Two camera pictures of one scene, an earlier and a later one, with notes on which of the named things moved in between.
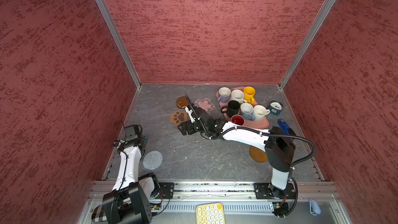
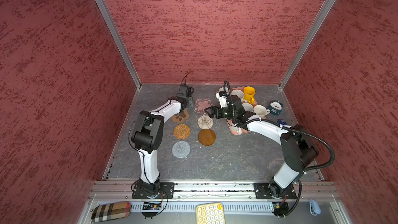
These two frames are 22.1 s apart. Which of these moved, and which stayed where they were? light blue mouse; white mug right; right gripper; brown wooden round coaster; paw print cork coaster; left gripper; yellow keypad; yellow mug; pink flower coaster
Moved: brown wooden round coaster; left gripper; right gripper
Stayed: white mug right; yellow mug; light blue mouse; paw print cork coaster; yellow keypad; pink flower coaster
